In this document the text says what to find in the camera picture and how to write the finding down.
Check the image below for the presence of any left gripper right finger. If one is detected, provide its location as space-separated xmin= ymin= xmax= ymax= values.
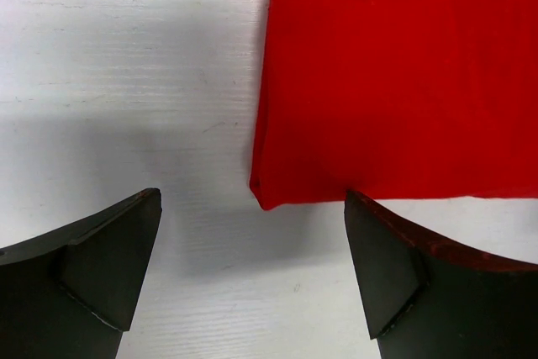
xmin=345 ymin=192 xmax=537 ymax=358

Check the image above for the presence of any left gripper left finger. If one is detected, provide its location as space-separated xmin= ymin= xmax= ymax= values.
xmin=1 ymin=188 xmax=161 ymax=358

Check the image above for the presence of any red t shirt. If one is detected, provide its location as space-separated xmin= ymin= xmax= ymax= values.
xmin=250 ymin=0 xmax=537 ymax=209

